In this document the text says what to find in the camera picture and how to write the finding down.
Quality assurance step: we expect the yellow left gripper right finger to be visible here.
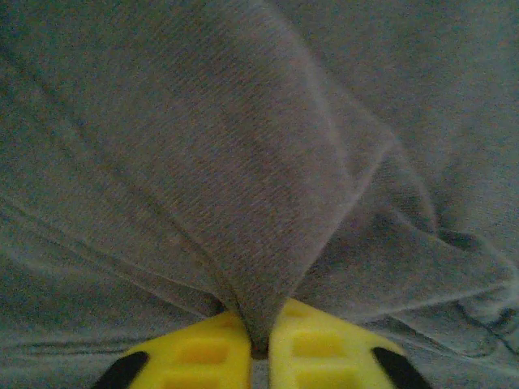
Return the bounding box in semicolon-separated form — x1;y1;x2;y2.
267;297;435;389

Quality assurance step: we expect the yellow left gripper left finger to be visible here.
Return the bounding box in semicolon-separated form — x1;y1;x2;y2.
92;310;255;389

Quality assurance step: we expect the dark gray t-shirt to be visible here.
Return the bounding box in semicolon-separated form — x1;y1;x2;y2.
0;0;519;389

